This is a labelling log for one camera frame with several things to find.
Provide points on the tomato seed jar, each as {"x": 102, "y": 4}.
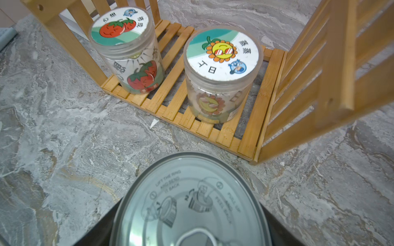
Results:
{"x": 125, "y": 38}

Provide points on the sunflower seed jar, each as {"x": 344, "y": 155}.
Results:
{"x": 220, "y": 65}

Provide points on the tin can with pull tab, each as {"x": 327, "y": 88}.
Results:
{"x": 190, "y": 199}

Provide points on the wooden slatted shelf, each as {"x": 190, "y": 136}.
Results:
{"x": 306, "y": 91}

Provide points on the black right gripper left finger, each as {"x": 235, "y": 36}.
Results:
{"x": 100, "y": 234}

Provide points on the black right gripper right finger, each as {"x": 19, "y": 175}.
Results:
{"x": 280, "y": 236}

